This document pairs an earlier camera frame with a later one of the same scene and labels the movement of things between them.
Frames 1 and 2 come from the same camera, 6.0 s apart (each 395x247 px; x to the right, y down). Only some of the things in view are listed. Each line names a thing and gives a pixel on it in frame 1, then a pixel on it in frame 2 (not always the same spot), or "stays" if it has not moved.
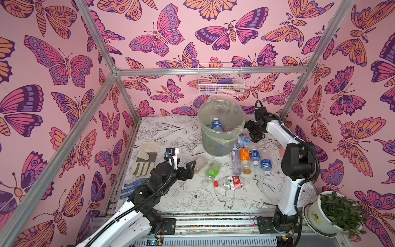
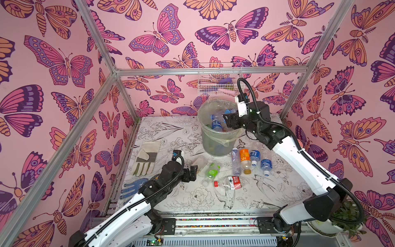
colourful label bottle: [242, 140] to [229, 110]
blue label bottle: [254, 156] stays
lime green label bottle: [212, 172] stays
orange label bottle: [245, 160] stays
